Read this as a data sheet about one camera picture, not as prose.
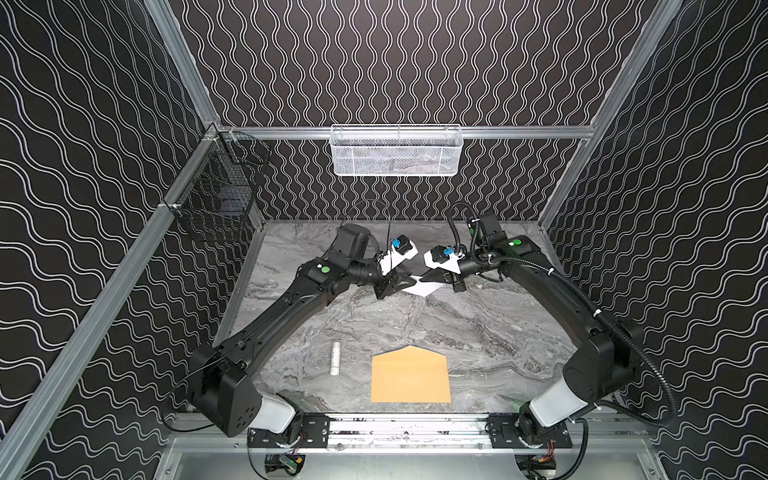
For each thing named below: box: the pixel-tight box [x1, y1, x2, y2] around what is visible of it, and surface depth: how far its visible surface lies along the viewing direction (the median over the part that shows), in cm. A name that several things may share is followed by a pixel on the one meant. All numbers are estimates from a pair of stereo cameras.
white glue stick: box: [330, 341, 340, 376], surface depth 87 cm
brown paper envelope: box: [371, 345, 451, 403], surface depth 86 cm
